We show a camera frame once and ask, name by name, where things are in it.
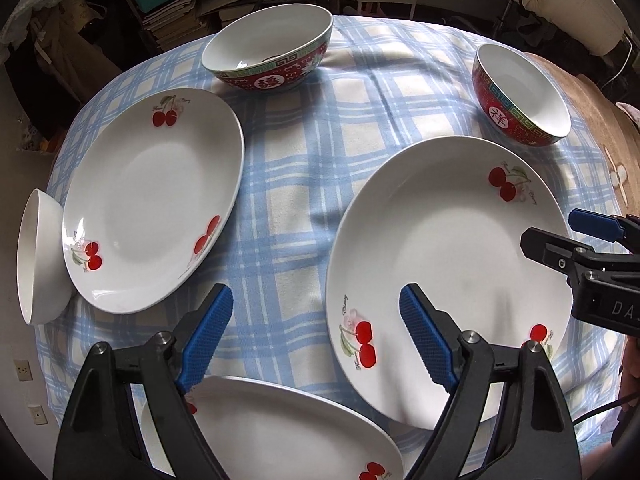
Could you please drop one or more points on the blue plaid blanket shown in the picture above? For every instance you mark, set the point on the blue plaid blanket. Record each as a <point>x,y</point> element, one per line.
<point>300,185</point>

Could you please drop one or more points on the stack of books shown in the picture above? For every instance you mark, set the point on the stack of books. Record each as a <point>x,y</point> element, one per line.
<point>175,22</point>

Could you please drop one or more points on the white wall socket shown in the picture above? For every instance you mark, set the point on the white wall socket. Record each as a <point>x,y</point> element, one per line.
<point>22,370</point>
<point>37,413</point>

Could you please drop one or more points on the tan hanging trousers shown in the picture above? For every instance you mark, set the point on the tan hanging trousers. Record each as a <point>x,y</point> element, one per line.
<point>75,45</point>

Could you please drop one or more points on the large red patterned bowl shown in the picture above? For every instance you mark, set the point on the large red patterned bowl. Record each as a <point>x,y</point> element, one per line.
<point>270,40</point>

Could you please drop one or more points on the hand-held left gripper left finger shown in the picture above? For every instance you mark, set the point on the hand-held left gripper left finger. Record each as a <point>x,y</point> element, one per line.
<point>207,335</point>

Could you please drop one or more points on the clear plastic bag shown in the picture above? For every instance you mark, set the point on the clear plastic bag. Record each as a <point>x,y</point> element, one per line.
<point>30,135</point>

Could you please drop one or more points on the white bedding storage bag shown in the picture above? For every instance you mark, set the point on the white bedding storage bag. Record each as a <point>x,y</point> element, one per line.
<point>575,5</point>

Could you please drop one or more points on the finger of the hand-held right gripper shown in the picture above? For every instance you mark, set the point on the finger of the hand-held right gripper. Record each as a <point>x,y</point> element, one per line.
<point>550,252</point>
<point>592,224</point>

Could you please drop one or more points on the white cherry print plate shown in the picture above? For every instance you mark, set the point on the white cherry print plate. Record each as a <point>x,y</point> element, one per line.
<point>280,435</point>
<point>150,200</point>
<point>440,260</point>

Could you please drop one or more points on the plain white bowl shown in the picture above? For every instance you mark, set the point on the plain white bowl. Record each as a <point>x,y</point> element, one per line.
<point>45,260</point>

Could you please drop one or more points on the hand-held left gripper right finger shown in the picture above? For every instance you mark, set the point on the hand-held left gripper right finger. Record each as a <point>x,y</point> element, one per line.
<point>425,340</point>

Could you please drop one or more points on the small red patterned bowl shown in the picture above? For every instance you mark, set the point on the small red patterned bowl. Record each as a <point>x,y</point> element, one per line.
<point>525,90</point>

